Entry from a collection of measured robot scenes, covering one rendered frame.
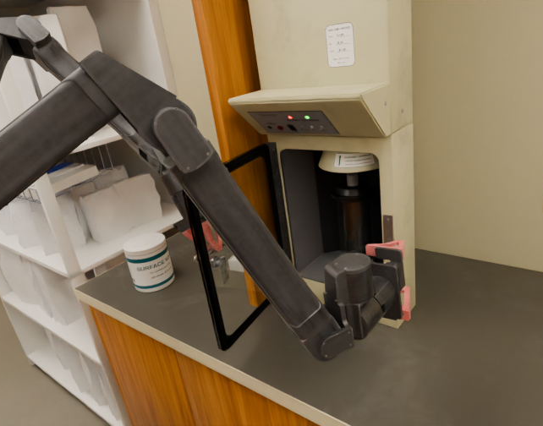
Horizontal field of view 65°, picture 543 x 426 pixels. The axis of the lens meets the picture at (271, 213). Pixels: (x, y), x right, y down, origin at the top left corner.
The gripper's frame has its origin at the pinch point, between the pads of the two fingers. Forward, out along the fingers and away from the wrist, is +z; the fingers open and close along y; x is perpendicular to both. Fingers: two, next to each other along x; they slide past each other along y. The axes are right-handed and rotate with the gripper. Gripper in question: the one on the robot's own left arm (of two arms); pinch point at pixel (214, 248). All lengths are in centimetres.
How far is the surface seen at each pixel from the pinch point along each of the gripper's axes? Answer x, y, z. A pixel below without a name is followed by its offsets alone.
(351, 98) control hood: -8.0, -41.8, -13.6
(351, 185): -29.5, -21.6, 3.3
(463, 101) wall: -62, -45, -1
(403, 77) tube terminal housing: -26, -46, -13
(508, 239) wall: -62, -40, 39
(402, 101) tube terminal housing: -25, -44, -9
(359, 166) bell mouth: -23.3, -29.2, -0.7
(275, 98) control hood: -9.4, -27.1, -21.3
